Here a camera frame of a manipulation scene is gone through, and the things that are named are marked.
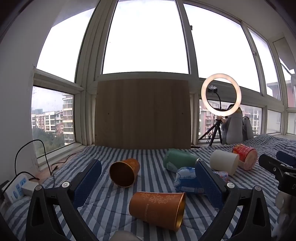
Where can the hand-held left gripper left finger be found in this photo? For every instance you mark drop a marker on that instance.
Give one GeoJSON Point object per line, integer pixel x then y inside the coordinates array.
{"type": "Point", "coordinates": [87, 183]}

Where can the wooden board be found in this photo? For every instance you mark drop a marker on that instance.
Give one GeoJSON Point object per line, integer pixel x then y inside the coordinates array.
{"type": "Point", "coordinates": [142, 113]}

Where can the white cup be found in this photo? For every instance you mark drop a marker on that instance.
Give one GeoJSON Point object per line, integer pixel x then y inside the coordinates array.
{"type": "Point", "coordinates": [223, 162]}

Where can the green cup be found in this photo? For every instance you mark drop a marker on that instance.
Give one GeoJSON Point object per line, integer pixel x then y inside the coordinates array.
{"type": "Point", "coordinates": [180, 160]}

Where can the black tripod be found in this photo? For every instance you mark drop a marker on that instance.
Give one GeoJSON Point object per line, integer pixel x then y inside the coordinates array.
{"type": "Point", "coordinates": [216, 129]}

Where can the blue white plastic packet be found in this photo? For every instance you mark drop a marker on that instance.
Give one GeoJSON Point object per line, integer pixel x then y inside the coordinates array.
{"type": "Point", "coordinates": [186, 179]}

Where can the plain orange cup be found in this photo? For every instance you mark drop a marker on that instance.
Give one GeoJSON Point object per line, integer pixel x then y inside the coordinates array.
{"type": "Point", "coordinates": [124, 170]}

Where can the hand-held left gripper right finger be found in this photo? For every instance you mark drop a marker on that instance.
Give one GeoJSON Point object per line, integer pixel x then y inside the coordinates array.
{"type": "Point", "coordinates": [209, 183]}

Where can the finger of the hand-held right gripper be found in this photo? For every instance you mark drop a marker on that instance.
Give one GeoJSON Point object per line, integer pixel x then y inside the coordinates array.
{"type": "Point", "coordinates": [286, 158]}
{"type": "Point", "coordinates": [270, 165]}

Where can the small grey penguin plush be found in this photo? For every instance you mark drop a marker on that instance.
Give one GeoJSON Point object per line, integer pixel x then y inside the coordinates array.
{"type": "Point", "coordinates": [248, 129]}

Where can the white power strip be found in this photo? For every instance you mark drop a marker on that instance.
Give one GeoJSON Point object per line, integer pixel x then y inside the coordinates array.
{"type": "Point", "coordinates": [12, 188]}

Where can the ornament print orange cup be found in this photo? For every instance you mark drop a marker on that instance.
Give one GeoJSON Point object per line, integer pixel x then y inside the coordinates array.
{"type": "Point", "coordinates": [155, 208]}

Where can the white power adapter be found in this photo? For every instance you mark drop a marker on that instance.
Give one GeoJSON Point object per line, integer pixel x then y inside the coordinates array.
{"type": "Point", "coordinates": [29, 188]}

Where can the blue striped blanket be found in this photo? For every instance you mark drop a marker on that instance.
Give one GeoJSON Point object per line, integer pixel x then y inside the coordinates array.
{"type": "Point", "coordinates": [111, 204]}

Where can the large grey penguin plush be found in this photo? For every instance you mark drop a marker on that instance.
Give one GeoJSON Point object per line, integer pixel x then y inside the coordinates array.
{"type": "Point", "coordinates": [232, 129]}

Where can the person's right hand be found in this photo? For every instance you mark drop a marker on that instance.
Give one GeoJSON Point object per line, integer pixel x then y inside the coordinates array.
{"type": "Point", "coordinates": [283, 208]}

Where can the red instant noodle cup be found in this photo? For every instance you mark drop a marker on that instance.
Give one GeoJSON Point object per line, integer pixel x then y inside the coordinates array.
{"type": "Point", "coordinates": [246, 156]}

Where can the grey round cup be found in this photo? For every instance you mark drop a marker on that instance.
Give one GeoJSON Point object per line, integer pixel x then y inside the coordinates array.
{"type": "Point", "coordinates": [123, 236]}

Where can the black gooseneck phone holder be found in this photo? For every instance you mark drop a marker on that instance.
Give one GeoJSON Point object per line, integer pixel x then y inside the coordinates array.
{"type": "Point", "coordinates": [211, 90]}

